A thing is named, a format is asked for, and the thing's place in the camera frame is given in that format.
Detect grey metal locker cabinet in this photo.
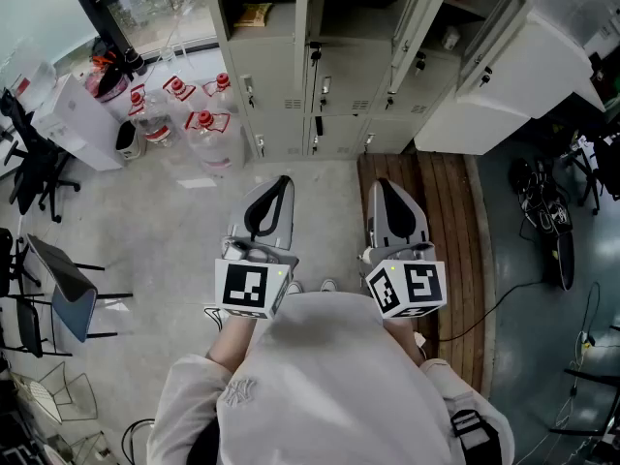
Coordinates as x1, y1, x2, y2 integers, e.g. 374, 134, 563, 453
199, 0, 534, 164

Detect person's right forearm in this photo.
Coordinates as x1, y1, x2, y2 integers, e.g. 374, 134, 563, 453
382, 313, 428, 368

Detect yellow snack packet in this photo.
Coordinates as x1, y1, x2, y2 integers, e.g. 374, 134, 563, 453
233, 1, 273, 29

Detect clear water jug red cap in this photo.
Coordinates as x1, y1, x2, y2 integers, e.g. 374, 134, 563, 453
201, 72, 234, 111
162, 75, 198, 111
183, 108, 247, 172

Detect pink bucket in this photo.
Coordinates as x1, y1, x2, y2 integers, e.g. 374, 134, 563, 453
84, 63, 133, 105

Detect black oval board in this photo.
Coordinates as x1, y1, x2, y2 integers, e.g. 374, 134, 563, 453
555, 232, 576, 293

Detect black office chair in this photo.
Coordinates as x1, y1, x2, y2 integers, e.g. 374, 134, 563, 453
0, 228, 43, 300
0, 88, 82, 225

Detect person's white shirt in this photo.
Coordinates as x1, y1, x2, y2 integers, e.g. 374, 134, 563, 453
146, 291, 515, 465

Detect blue black folding chair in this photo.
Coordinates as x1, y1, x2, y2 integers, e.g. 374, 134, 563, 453
26, 232, 135, 344

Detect grey metal locker door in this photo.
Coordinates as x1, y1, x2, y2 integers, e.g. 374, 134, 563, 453
454, 0, 532, 94
292, 0, 325, 70
388, 0, 440, 97

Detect black swivel chair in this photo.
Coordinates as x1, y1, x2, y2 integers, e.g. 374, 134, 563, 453
561, 133, 620, 217

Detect black-framed glass window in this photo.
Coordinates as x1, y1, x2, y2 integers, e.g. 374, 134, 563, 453
62, 0, 219, 62

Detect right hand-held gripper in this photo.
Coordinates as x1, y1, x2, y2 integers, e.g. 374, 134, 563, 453
357, 178, 448, 320

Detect black bottle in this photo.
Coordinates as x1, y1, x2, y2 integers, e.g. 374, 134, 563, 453
123, 46, 147, 77

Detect white paper sheet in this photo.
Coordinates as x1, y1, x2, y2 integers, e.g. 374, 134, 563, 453
176, 176, 218, 190

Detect black tangled cable pile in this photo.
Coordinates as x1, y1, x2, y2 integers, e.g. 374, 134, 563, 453
508, 157, 574, 237

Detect black looped cable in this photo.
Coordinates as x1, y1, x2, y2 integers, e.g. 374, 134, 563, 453
120, 418, 156, 465

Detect black floor cable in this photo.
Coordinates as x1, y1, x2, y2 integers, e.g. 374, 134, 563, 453
435, 281, 549, 344

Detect wooden plank platform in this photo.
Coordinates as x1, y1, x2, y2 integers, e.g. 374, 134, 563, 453
356, 151, 496, 392

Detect black shoulder strap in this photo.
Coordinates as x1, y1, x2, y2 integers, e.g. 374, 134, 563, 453
449, 408, 504, 465

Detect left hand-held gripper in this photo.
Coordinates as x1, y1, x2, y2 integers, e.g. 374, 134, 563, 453
214, 175, 300, 320

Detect black stand legs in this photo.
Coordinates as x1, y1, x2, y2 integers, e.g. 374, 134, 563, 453
549, 325, 620, 438

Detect small black white bin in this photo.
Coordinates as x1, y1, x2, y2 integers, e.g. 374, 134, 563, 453
114, 119, 142, 161

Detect person's left forearm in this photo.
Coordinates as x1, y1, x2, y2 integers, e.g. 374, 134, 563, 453
205, 313, 259, 373

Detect white wire chair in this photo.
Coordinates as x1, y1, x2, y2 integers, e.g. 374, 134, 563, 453
9, 360, 99, 425

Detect large clear dispenser bottle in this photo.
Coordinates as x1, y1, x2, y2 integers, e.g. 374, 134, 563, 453
7, 50, 59, 113

